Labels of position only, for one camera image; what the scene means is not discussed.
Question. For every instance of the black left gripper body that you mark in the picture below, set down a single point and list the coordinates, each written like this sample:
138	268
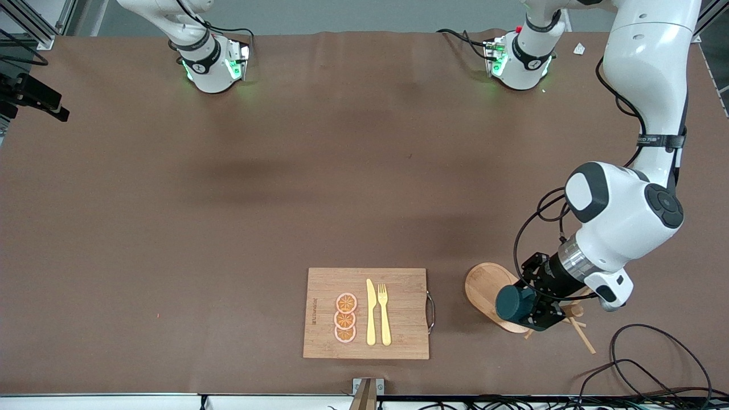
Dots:
551	279

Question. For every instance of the dark green ribbed cup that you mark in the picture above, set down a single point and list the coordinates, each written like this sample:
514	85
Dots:
511	303

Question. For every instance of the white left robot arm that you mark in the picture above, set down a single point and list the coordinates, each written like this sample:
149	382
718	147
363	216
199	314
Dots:
643	68

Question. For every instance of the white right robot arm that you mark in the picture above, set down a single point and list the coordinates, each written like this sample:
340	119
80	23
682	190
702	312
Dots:
208	65

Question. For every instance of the wooden mug tree stand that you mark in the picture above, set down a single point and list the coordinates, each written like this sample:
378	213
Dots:
484	287

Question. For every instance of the yellow plastic fork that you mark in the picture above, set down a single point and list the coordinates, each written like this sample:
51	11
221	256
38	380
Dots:
385	324

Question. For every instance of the yellow plastic knife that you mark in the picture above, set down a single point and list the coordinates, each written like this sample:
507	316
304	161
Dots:
371	319

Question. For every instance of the toy orange slice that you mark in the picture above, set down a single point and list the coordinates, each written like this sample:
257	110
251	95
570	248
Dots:
344	320
344	335
346	303

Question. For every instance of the small white paper tag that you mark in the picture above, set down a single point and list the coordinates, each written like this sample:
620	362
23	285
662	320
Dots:
579	49

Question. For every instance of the brown table cover sheet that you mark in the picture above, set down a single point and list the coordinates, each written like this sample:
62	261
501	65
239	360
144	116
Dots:
285	171

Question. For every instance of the metal bracket with post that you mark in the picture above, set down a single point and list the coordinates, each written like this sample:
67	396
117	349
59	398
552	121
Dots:
368	387

